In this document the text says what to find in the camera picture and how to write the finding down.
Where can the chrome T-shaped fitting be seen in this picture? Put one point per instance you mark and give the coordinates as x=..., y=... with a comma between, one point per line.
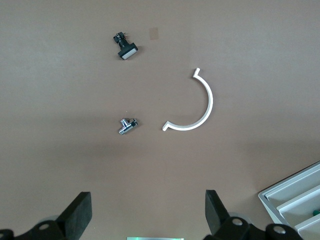
x=125, y=127

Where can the white drawer cabinet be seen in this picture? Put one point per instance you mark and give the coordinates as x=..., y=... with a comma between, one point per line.
x=268, y=207

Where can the translucent tape patch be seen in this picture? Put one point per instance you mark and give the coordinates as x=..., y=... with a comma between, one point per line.
x=154, y=33

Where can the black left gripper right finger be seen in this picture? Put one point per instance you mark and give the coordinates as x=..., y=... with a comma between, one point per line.
x=216, y=212

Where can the white semicircular bracket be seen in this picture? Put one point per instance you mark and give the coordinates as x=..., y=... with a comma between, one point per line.
x=210, y=100

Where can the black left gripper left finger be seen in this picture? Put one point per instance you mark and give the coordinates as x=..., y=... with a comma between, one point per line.
x=77, y=212

